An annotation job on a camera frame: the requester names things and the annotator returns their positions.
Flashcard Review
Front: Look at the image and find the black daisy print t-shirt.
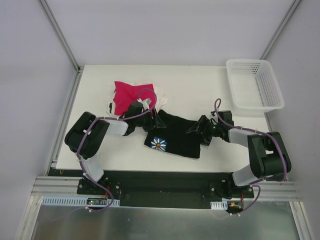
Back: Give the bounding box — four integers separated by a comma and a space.
144, 109, 201, 159

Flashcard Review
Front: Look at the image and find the white t-shirt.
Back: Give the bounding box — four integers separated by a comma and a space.
107, 82, 167, 116

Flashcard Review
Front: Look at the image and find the pink t-shirt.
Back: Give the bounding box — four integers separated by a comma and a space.
112, 81, 157, 116

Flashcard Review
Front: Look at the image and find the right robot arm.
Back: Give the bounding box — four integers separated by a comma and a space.
186, 110, 292, 199

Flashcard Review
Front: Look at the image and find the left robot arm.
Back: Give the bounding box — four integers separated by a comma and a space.
64, 99, 166, 195

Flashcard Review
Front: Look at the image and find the white plastic basket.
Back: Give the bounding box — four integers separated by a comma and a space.
226, 59, 285, 116

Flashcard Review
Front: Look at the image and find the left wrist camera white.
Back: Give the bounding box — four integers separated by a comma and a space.
137, 98, 152, 110

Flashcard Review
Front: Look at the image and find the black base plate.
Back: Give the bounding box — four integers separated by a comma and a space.
76, 169, 255, 208

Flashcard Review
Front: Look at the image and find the right white cable duct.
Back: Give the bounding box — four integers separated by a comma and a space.
210, 201, 228, 211

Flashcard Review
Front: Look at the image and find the white cable duct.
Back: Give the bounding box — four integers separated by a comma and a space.
210, 201, 228, 211
42, 196, 120, 208

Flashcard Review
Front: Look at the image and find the left white cable duct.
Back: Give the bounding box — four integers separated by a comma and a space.
42, 196, 120, 208

